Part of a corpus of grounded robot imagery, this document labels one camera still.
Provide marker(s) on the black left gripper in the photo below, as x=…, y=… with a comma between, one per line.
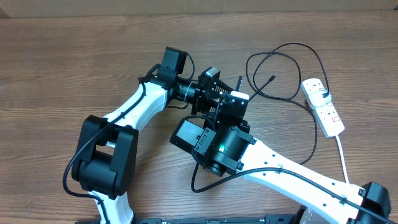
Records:
x=204, y=93

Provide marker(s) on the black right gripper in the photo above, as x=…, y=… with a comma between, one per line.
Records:
x=245, y=124

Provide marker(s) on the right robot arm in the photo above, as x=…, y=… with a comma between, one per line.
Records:
x=280, y=168

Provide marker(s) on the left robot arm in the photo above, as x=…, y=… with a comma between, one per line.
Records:
x=105, y=157

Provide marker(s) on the white charger plug adapter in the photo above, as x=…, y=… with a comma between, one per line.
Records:
x=316, y=99

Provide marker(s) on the white power strip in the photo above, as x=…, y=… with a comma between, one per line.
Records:
x=327, y=116

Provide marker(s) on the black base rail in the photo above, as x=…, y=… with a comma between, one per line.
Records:
x=268, y=219

